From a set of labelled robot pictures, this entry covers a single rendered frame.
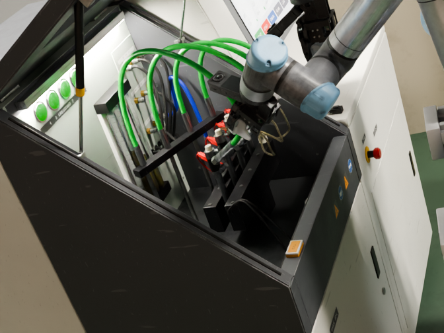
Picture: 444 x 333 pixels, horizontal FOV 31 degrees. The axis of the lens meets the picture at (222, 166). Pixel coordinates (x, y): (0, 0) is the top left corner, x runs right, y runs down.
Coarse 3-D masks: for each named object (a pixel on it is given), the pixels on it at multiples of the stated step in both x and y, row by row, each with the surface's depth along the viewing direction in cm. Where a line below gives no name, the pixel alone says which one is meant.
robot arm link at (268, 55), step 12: (264, 36) 154; (276, 36) 154; (252, 48) 153; (264, 48) 153; (276, 48) 153; (252, 60) 153; (264, 60) 152; (276, 60) 152; (288, 60) 155; (252, 72) 156; (264, 72) 153; (276, 72) 154; (252, 84) 159; (264, 84) 156
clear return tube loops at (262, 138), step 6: (276, 126) 216; (288, 126) 224; (264, 132) 226; (288, 132) 226; (258, 138) 228; (264, 138) 210; (276, 138) 223; (282, 138) 219; (264, 150) 218; (270, 150) 212
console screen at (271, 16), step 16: (224, 0) 233; (240, 0) 242; (256, 0) 251; (272, 0) 261; (288, 0) 272; (240, 16) 239; (256, 16) 248; (272, 16) 257; (256, 32) 244; (288, 32) 264
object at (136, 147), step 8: (144, 48) 188; (152, 48) 186; (128, 56) 192; (136, 56) 190; (168, 56) 184; (176, 56) 182; (128, 64) 194; (192, 64) 181; (120, 72) 196; (200, 72) 181; (208, 72) 180; (120, 80) 198; (120, 88) 199; (120, 96) 201; (120, 104) 203; (232, 104) 181; (128, 120) 205; (128, 128) 206; (136, 144) 209; (232, 144) 188
